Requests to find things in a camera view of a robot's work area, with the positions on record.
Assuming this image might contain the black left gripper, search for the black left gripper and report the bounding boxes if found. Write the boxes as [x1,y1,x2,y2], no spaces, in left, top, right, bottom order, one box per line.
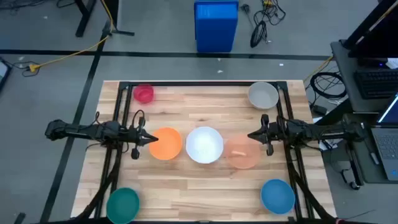
[124,116,159,160]

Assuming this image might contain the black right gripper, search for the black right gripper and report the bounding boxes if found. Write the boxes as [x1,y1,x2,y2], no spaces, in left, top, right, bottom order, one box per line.
[248,114,280,157]

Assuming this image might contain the orange bowl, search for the orange bowl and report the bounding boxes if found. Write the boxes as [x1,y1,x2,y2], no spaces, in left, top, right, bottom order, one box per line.
[149,127,183,161]

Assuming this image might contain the pale peach bowl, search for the pale peach bowl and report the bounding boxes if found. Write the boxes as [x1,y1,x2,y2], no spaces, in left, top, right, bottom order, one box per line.
[224,134,261,170]

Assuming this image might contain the grey beige bowl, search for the grey beige bowl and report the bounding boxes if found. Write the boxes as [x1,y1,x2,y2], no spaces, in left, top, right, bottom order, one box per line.
[248,82,280,110]

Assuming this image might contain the small magenta red bowl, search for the small magenta red bowl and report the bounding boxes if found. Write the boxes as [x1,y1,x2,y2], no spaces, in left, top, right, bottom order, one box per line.
[133,83,155,104]

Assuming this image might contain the blue bowl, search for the blue bowl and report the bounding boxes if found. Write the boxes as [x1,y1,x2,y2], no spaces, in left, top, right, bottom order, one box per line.
[260,179,295,215]

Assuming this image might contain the green bowl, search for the green bowl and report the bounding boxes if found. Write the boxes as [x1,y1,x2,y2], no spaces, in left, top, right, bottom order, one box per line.
[106,187,141,224]

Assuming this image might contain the pale pinkish white bowl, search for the pale pinkish white bowl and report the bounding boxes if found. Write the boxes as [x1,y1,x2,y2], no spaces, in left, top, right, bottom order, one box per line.
[185,126,224,164]

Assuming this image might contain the grey desk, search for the grey desk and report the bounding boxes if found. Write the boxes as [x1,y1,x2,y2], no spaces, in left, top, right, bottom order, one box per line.
[330,40,398,184]

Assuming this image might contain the blue plastic bin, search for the blue plastic bin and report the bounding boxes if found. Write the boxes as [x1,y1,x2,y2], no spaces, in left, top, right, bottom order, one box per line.
[194,0,239,53]

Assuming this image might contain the black table stand leg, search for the black table stand leg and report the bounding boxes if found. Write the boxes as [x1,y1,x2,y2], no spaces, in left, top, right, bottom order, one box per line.
[74,0,96,38]
[99,0,135,37]

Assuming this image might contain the grey laptop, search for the grey laptop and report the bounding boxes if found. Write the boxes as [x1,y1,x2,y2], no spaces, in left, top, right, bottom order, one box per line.
[371,93,398,182]

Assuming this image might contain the black keyboard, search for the black keyboard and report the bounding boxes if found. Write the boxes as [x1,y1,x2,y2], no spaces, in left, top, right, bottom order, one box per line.
[353,68,398,100]

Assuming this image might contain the black computer monitor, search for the black computer monitor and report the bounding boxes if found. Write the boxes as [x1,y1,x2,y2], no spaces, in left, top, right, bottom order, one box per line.
[341,0,398,58]

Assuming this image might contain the dark screen device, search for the dark screen device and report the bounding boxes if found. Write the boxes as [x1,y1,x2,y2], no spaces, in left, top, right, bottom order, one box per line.
[0,58,12,93]

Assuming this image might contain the large black cable coil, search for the large black cable coil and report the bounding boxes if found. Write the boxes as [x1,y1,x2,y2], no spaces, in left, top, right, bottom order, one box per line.
[310,72,348,100]

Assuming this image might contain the black metal table frame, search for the black metal table frame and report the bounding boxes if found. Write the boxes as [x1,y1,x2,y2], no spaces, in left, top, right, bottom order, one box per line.
[74,80,338,224]

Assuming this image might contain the coiled black cable bundle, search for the coiled black cable bundle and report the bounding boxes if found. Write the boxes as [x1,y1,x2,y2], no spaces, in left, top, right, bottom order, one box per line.
[250,20,269,49]

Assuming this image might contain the yellow floor cable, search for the yellow floor cable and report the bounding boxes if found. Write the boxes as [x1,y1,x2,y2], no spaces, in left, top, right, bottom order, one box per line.
[29,0,114,73]

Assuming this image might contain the loose black cables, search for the loose black cables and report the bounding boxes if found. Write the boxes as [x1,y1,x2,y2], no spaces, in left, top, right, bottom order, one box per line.
[253,0,287,26]

